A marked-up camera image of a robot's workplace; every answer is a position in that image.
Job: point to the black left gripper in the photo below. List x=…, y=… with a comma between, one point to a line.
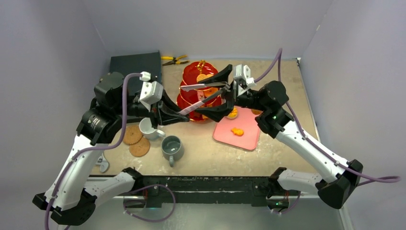
x=165, y=112

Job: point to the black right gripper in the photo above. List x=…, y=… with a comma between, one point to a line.
x=233, y=97

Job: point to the orange glazed donut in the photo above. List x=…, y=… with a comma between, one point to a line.
x=207, y=93

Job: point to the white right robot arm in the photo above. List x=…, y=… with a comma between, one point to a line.
x=335, y=178

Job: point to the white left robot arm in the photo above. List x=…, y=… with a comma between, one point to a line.
x=69, y=201

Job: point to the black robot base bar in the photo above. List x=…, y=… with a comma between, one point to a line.
x=258, y=191

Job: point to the yellow glazed donut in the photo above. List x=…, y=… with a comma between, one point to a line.
x=233, y=114

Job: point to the round yellow cracker top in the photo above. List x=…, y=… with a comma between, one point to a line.
x=201, y=77

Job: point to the white ceramic mug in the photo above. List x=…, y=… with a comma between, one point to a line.
x=148, y=131

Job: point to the red three-tier cake stand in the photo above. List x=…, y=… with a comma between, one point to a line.
x=192, y=74

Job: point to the grey ceramic mug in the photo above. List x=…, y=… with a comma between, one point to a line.
x=172, y=149

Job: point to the pink serving tray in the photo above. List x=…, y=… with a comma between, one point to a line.
x=245, y=121

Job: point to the brown croissant bread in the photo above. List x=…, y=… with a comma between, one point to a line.
x=256, y=112

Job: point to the woven round coaster upper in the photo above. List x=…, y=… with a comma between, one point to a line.
x=132, y=135

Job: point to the woven round coaster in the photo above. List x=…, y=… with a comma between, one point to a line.
x=141, y=148
x=132, y=135

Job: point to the fish shaped yellow cookie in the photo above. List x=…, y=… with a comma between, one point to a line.
x=237, y=131

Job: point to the woven round coaster lower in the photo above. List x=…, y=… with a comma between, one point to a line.
x=141, y=148

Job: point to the dark grey box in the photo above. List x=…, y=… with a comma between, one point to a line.
x=137, y=63

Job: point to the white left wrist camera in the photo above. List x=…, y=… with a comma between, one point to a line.
x=151, y=92

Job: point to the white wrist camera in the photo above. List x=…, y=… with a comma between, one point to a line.
x=151, y=92
x=242, y=79

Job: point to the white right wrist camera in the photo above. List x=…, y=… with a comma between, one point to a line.
x=242, y=79

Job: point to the yellow handled pliers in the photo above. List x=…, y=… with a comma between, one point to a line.
x=179, y=60

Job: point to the red handled wrench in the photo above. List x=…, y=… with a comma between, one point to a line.
x=102, y=163

